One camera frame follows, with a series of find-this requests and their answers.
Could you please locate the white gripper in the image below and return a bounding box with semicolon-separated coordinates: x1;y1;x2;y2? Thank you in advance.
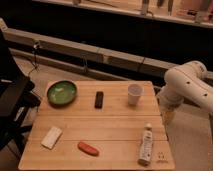
157;87;183;125

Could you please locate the white ceramic cup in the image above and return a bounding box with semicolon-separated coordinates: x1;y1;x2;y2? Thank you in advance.
128;84;143;106

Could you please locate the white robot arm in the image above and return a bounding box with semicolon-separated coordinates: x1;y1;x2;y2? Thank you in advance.
156;61;213;125

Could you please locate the white plastic bottle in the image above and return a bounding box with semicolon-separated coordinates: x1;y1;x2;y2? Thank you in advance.
138;123;153;166

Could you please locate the black rectangular block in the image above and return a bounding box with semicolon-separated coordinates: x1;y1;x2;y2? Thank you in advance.
95;91;104;109

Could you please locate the orange oblong toy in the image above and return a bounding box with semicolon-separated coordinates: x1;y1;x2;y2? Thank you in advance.
78;141;99;156

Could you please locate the green bowl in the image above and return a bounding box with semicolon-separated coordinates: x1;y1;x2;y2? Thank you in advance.
47;80;77;106

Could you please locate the white rectangular block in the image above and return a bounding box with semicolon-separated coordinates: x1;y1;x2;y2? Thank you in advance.
41;126;62;149

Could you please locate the black chair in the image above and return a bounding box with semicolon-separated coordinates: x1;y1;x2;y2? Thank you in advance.
0;30;41;153

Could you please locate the black cable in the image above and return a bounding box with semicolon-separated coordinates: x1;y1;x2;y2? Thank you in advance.
27;43;42;79

